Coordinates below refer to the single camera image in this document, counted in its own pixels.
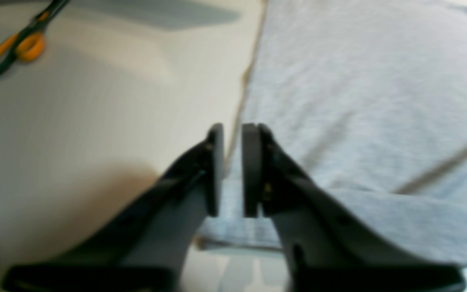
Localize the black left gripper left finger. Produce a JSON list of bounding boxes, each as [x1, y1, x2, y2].
[[2, 123, 224, 292]]

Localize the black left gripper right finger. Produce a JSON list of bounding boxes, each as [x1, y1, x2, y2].
[[242, 124, 466, 292]]

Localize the grey T-shirt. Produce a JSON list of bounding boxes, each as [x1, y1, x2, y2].
[[199, 0, 467, 266]]

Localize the orange handled scissors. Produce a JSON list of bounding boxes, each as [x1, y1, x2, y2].
[[0, 0, 70, 76]]

